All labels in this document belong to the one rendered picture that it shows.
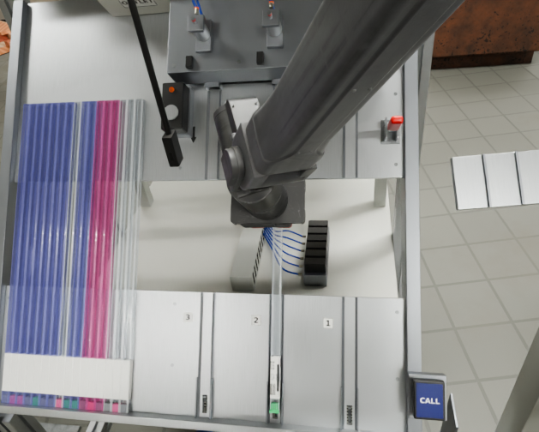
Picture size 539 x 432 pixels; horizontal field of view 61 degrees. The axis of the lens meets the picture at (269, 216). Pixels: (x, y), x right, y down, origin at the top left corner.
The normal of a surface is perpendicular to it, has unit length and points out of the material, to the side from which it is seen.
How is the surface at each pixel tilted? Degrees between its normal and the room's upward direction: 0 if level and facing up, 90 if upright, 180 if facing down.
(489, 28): 90
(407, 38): 130
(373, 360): 44
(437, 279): 0
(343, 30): 82
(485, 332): 0
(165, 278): 0
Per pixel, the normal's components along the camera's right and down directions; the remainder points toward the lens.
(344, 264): -0.11, -0.77
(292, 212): -0.18, -0.19
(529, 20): -0.11, 0.64
